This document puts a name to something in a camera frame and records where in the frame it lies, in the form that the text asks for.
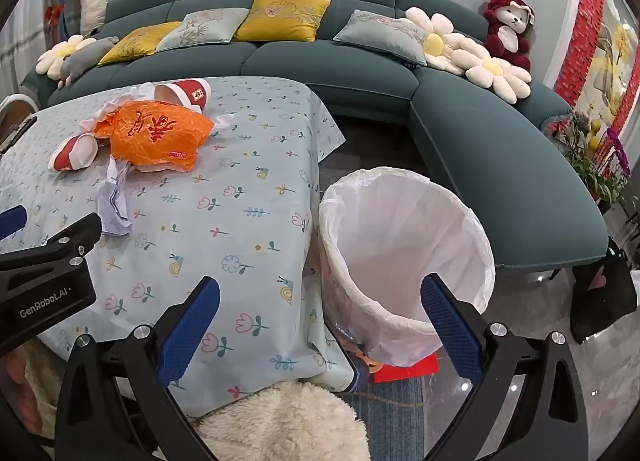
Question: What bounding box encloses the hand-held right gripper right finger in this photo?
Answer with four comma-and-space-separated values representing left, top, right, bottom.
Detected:
420, 273, 593, 461

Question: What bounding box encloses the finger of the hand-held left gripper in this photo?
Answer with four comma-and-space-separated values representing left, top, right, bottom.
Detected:
0, 212, 103, 274
0, 205, 27, 242

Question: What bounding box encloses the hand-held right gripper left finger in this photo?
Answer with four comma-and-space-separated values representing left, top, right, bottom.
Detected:
59, 276, 221, 461

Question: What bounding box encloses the white paper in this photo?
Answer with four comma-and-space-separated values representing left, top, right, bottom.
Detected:
96, 156, 132, 237

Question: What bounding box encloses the bin with white liner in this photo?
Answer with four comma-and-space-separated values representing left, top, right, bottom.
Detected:
317, 167, 497, 394

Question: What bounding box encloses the orange plastic bag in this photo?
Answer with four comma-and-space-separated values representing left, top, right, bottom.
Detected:
94, 101, 216, 172

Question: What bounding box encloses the red packet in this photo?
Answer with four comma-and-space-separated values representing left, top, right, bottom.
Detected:
372, 353, 440, 384

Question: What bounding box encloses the red paper cup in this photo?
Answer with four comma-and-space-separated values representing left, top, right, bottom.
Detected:
154, 78, 212, 114
48, 133, 99, 172

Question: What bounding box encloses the wooden chair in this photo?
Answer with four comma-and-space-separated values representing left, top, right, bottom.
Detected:
0, 95, 38, 154

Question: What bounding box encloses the blue rug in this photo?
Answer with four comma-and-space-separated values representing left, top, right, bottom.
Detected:
350, 371, 426, 461

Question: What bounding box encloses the fluffy white stool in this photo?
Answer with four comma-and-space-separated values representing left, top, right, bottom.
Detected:
192, 381, 373, 461

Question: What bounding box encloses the floral tablecloth table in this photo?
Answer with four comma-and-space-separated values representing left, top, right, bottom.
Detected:
0, 76, 368, 422

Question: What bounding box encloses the black bag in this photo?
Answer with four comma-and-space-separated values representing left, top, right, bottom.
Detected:
570, 241, 638, 344

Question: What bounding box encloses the white flower cushion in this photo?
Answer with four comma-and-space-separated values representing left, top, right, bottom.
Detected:
35, 34, 98, 79
405, 7, 493, 76
450, 43, 533, 104

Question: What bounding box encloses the white sheer curtain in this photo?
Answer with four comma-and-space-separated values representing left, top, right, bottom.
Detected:
0, 6, 56, 96

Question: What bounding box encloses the grey plush toy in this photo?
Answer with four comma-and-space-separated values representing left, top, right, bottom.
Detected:
57, 37, 121, 89

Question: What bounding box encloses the yellow embroidered cushion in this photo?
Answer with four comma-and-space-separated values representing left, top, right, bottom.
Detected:
97, 21, 183, 66
234, 0, 332, 43

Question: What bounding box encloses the green potted plant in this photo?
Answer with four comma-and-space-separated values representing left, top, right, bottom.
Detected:
562, 111, 628, 204

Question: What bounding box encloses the purple orchid plant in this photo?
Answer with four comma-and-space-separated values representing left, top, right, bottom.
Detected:
607, 128, 633, 178

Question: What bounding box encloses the grey-blue embroidered cushion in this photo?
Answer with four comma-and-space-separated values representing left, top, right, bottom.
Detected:
156, 7, 250, 52
332, 9, 431, 66

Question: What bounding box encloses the teal corner sofa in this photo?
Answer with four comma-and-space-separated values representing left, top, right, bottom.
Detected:
20, 0, 611, 274

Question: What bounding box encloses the red bear plush toy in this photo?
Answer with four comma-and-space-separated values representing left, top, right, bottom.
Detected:
482, 0, 536, 72

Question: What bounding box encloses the red-bordered wall mural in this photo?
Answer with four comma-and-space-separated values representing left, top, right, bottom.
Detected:
542, 0, 640, 142

